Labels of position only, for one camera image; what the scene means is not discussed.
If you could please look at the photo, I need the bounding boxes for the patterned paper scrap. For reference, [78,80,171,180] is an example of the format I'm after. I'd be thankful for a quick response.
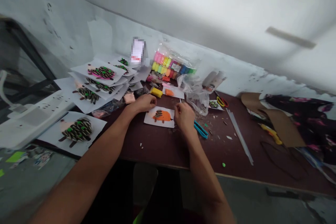
[26,147,55,171]

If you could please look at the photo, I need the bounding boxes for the black wire loop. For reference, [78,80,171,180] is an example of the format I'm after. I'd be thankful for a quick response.
[259,140,309,182]

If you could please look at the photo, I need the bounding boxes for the white plug with cable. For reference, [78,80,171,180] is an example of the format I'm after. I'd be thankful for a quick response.
[0,70,28,115]

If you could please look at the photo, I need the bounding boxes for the bundle of clear glue sticks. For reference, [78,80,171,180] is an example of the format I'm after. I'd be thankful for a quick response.
[225,107,255,167]

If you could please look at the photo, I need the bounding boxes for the person's legs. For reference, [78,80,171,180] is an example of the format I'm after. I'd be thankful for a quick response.
[104,160,212,224]

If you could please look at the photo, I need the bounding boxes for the small green hedgehog card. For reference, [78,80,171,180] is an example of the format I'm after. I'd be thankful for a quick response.
[208,99,225,111]

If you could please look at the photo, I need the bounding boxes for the green paper scrap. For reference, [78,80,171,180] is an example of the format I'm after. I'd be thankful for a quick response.
[5,151,25,163]

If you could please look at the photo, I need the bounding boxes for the paper card with orange hedgehog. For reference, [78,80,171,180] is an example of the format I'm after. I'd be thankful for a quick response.
[143,106,176,129]

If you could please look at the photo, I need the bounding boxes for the pile of hedgehog paper cards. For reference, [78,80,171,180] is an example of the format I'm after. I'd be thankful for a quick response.
[54,55,140,106]

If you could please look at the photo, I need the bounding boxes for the blue scissors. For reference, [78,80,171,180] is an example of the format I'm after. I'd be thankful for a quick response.
[194,120,209,139]

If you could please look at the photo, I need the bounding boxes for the dark floral cloth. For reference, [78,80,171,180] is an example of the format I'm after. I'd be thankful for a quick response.
[259,93,336,167]

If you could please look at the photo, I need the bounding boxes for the pack of coloured clay bars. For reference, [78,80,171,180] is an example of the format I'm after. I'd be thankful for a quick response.
[151,47,198,81]

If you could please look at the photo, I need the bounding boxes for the clear wrapper with red clay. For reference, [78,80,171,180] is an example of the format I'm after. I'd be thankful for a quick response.
[91,100,125,119]

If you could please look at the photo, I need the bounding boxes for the red and yellow scissors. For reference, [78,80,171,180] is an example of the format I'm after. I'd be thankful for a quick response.
[216,96,230,109]

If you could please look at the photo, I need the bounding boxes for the small white paper sheet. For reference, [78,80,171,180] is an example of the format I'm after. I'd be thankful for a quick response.
[162,86,185,99]

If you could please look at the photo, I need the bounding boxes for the brown cardboard pieces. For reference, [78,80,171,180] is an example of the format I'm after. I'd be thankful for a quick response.
[240,92,307,148]

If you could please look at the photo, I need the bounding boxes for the person's right hand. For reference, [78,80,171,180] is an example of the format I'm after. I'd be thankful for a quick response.
[174,102,197,133]

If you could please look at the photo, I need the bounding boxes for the person's left hand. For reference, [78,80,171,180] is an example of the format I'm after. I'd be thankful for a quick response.
[126,94,158,114]

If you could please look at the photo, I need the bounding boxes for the large pink hedgehog paper sheet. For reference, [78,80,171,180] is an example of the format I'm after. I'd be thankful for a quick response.
[36,111,108,157]

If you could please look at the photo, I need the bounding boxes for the dark framed glass panel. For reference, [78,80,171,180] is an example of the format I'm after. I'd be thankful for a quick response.
[0,15,61,96]

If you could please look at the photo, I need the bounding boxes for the clear plastic bag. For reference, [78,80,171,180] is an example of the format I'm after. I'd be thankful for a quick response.
[177,72,211,116]

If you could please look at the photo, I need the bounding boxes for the yellow utility knife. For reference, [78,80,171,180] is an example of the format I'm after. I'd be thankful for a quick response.
[258,122,284,145]

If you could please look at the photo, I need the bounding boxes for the white power strip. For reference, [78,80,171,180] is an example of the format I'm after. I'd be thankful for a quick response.
[0,89,77,152]

